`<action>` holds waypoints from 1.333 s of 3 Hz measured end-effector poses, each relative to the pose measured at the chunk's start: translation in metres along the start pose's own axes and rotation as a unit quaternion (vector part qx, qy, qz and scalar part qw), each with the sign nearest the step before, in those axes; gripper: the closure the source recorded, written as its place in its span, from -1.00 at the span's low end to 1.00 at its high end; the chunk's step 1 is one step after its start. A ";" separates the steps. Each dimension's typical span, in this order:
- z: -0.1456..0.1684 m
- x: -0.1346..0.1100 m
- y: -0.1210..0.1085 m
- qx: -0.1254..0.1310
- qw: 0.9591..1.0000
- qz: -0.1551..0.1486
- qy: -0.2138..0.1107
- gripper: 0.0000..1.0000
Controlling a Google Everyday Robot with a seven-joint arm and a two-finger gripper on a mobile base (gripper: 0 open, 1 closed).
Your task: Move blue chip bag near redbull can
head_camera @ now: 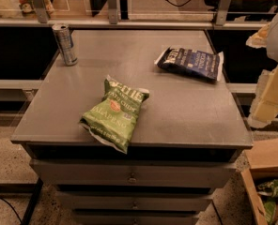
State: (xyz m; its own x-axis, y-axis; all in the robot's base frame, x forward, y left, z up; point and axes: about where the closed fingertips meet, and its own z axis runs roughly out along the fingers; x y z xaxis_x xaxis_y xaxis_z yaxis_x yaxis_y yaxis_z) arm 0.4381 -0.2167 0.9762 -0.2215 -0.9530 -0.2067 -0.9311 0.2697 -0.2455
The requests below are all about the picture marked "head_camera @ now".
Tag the green bag in box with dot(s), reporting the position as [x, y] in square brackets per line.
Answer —
[268, 192]

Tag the metal shelf rail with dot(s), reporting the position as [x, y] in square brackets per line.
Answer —
[90, 23]

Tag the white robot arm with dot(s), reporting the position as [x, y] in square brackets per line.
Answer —
[272, 39]

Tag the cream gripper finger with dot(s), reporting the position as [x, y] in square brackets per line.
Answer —
[259, 39]
[264, 108]

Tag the green jalapeno chip bag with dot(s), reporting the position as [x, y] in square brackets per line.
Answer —
[113, 121]

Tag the silver redbull can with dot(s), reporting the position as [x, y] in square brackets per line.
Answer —
[65, 44]

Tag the cardboard box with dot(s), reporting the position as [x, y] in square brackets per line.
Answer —
[263, 161]

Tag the blue chip bag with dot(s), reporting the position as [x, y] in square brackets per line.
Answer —
[192, 63]

